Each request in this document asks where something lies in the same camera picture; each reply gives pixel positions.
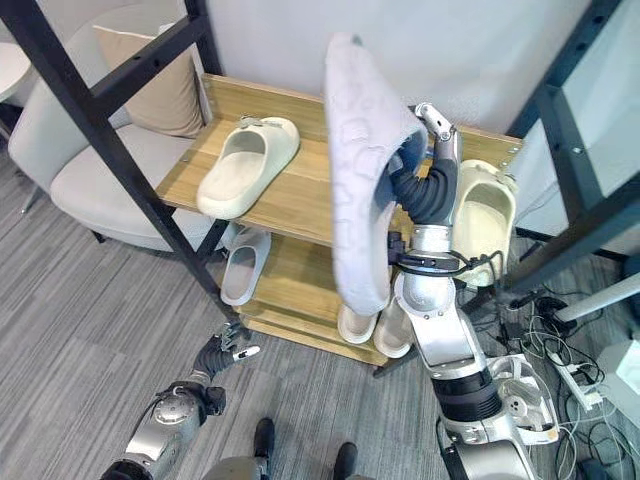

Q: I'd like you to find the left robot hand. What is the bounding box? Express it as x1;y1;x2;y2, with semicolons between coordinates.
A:
192;322;262;386

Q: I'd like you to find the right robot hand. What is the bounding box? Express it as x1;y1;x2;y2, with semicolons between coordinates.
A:
391;102;462;257

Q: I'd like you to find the lilac fuzzy slipper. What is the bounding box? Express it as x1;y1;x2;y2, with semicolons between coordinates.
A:
323;32;429;318

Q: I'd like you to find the wooden shoe rack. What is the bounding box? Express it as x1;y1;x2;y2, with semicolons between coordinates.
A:
154;73;525;378

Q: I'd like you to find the cream rubber slide slipper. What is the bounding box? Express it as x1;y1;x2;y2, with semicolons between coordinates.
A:
196;116;302;220
451;159;520;289

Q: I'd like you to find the white open-toe slipper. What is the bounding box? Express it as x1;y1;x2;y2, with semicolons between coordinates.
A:
219;227;273;307

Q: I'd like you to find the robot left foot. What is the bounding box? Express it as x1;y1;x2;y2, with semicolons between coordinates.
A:
253;417;277;461

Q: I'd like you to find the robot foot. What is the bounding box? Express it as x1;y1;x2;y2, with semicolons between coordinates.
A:
333;442;359;479
253;417;277;461

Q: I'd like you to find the grey robot body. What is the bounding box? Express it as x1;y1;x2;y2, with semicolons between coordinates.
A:
212;454;271;480

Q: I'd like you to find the beige rubber slipper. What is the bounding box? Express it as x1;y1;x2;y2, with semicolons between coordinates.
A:
337;299;382;345
373;298;414;359

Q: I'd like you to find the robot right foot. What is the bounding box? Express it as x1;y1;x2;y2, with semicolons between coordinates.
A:
333;442;359;479

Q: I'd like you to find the white tube leg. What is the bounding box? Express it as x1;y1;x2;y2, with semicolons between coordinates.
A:
556;269;640;322

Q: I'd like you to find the light grey armchair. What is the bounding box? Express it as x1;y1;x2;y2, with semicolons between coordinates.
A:
7;4;236;254

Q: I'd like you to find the white power strip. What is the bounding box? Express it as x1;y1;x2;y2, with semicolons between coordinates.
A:
544;349;607;410

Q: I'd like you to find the white box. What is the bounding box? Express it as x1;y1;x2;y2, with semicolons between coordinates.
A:
594;339;640;402

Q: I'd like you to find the beige cushion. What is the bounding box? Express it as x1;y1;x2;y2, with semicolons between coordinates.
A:
92;24;207;140

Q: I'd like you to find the white round table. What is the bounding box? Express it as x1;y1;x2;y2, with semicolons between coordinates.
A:
0;42;34;104

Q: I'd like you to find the black metal frame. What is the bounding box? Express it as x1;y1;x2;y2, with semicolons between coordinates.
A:
0;0;251;342
503;0;640;297

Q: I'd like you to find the black cable tangle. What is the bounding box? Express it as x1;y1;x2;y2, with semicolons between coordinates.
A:
462;284;640;480

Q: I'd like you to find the white thin cable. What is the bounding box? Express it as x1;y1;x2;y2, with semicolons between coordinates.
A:
524;309;640;454

